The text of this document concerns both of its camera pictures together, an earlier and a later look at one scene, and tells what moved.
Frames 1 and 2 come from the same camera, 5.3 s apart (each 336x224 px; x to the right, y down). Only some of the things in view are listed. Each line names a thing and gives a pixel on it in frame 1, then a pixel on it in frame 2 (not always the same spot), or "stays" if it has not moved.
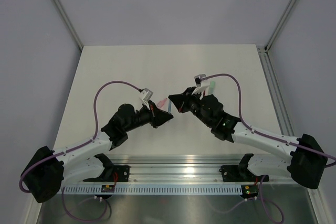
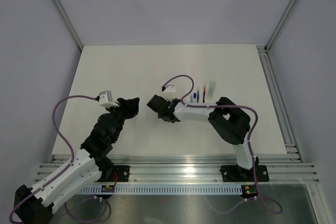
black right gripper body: [190, 100] to [169, 101]
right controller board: [249, 191] stays
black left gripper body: [153, 117] to [127, 113]
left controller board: [107, 189] stays
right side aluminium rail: [276, 91] stays
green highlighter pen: [211, 90] stays
